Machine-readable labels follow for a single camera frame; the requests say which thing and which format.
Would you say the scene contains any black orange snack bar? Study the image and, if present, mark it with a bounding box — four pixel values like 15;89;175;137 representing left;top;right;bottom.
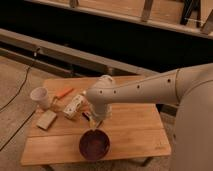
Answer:
82;112;93;124

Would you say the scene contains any wooden table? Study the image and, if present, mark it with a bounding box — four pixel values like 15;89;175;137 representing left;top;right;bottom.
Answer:
20;75;172;167

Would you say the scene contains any orange handled brush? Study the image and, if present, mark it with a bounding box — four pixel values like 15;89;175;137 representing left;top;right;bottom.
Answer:
51;88;73;105

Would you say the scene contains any white paper cup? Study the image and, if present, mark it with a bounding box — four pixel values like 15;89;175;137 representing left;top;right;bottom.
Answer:
30;87;50;110

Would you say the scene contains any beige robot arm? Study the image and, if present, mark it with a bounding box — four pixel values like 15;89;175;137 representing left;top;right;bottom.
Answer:
86;63;213;171

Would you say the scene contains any wooden block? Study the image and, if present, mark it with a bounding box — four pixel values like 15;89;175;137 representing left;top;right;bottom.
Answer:
36;110;57;130

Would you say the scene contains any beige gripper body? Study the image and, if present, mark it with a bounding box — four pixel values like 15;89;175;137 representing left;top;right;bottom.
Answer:
89;104;112;129

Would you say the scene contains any black floor cable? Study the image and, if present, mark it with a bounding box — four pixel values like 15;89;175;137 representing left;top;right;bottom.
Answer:
0;48;42;152

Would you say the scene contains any dark purple ceramic bowl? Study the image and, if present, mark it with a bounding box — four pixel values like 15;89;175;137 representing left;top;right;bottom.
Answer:
79;129;110;161

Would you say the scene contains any white rectangular box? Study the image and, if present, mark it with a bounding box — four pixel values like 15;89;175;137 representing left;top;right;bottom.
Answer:
63;94;85;119

